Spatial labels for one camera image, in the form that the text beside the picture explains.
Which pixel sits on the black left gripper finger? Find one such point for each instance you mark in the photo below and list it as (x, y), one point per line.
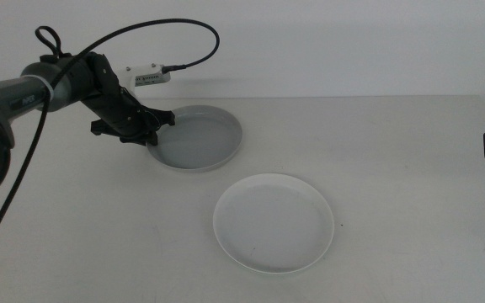
(152, 139)
(164, 118)

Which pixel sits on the grey shallow bowl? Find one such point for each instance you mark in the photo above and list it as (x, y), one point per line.
(202, 141)

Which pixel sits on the white shallow bowl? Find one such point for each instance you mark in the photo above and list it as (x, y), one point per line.
(274, 223)

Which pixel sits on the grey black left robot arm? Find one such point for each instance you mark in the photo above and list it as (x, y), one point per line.
(2, 99)

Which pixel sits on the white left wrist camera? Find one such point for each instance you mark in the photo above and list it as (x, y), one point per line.
(147, 76)

